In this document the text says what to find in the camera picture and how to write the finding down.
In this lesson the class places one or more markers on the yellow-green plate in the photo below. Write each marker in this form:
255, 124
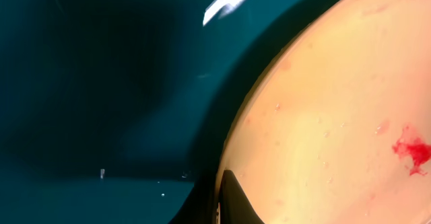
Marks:
338, 131

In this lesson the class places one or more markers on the teal plastic serving tray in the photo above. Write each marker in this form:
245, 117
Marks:
111, 110

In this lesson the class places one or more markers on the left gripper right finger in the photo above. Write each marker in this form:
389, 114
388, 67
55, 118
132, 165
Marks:
235, 207

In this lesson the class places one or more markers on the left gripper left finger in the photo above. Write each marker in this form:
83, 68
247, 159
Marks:
199, 206

